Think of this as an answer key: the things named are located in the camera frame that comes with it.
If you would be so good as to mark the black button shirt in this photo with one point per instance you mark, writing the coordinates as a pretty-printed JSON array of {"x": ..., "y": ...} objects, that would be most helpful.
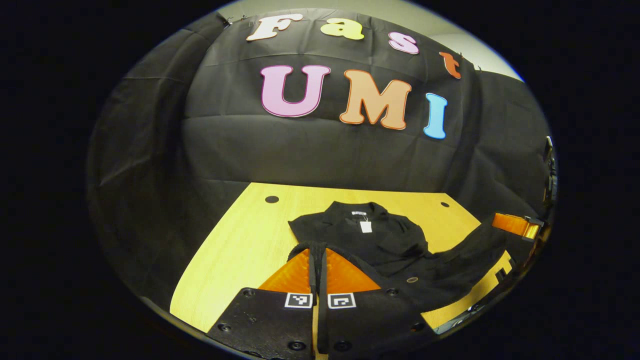
[{"x": 390, "y": 240}]

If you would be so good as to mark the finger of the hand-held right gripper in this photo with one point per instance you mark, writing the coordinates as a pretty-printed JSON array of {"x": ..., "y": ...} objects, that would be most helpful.
[{"x": 510, "y": 224}]

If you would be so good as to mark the black backdrop cloth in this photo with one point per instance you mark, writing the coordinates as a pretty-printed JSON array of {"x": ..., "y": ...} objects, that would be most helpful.
[{"x": 310, "y": 150}]

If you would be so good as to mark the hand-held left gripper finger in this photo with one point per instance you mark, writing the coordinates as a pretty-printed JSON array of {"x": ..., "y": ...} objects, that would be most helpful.
[
  {"x": 314, "y": 275},
  {"x": 323, "y": 275}
]

